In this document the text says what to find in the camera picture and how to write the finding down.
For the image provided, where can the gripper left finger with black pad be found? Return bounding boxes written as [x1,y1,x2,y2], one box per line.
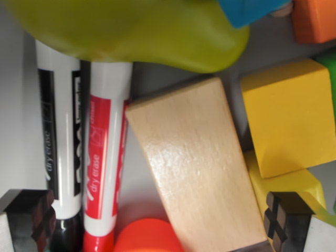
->
[0,188,57,252]

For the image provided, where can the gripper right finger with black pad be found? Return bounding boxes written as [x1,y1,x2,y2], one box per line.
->
[264,191,336,252]

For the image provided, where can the grey plastic bin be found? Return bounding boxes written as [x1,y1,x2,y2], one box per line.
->
[0,0,336,252]

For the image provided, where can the light yellow wooden block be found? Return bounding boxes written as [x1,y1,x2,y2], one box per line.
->
[244,149,328,229]

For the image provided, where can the black dry erase marker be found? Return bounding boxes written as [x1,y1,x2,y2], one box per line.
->
[35,39,85,252]

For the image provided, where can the yellow wooden cube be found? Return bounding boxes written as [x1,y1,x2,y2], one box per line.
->
[240,58,336,180]

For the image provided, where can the large natural wood block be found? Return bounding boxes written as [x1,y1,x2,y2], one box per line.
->
[125,77,269,248]

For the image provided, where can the red dry erase marker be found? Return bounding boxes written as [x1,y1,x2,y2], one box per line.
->
[82,61,133,252]

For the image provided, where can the orange plastic ball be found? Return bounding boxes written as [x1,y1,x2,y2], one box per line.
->
[113,217,185,252]

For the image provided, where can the green wooden cylinder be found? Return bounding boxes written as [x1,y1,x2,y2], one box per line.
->
[316,50,336,98]

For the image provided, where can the orange wooden block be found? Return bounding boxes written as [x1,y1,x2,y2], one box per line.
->
[291,0,336,45]

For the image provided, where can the natural wood cylinder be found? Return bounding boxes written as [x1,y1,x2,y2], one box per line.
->
[272,2,293,18]

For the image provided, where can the olive green plastic toy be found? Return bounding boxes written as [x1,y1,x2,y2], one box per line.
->
[7,0,250,74]

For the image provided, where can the teal embossed rubber block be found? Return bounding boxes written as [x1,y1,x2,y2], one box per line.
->
[218,0,292,29]

